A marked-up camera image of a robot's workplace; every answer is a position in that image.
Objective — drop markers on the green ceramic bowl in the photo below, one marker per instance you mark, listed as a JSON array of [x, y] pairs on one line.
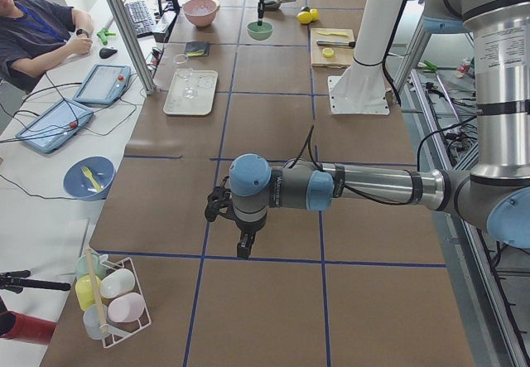
[[259, 31]]

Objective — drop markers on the metal ice scoop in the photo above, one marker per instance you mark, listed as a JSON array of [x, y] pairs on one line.
[[273, 5]]

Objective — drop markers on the pink bowl of ice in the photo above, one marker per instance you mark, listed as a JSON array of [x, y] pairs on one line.
[[200, 13]]

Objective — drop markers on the blue bowl with fork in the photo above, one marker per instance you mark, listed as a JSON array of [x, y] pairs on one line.
[[89, 179]]

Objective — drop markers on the yellow lemon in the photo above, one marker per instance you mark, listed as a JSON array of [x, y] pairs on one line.
[[304, 17], [314, 14]]

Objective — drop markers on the grey folded cloth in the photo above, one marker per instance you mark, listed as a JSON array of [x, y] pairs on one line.
[[197, 48]]

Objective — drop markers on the half lemon slice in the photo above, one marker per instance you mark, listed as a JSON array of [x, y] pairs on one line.
[[328, 52]]

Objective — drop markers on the wooden cutting board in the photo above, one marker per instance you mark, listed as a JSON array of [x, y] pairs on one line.
[[331, 47]]

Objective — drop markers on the yellow plastic knife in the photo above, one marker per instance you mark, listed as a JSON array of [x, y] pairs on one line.
[[332, 33]]

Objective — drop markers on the clear wine glass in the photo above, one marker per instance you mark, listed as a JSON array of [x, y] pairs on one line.
[[185, 72]]

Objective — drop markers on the cream bear serving tray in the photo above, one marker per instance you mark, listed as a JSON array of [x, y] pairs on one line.
[[204, 81]]

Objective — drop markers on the black keyboard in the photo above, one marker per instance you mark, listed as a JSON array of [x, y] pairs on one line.
[[142, 18]]

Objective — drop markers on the black computer mouse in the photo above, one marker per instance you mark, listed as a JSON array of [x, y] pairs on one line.
[[106, 52]]

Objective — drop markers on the blue teach pendant far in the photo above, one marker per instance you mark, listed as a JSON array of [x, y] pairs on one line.
[[103, 85]]

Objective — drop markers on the blue teach pendant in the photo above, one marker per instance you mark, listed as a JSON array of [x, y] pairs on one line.
[[103, 85], [53, 128]]

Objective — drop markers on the blue teach pendant near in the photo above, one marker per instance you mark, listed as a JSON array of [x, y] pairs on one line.
[[53, 128]]

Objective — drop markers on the seated person dark shirt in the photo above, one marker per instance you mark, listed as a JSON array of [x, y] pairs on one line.
[[37, 36]]

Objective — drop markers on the red cylinder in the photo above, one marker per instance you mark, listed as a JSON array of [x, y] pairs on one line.
[[24, 328]]

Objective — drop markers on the white camera pole base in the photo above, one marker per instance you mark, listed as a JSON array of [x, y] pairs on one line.
[[361, 88]]

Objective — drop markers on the white wire cup rack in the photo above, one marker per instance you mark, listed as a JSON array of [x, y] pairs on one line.
[[111, 298]]

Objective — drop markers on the aluminium frame post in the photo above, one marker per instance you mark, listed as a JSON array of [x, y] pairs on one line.
[[128, 35]]

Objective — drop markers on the black tripod handle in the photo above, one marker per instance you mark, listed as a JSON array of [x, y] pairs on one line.
[[17, 281]]

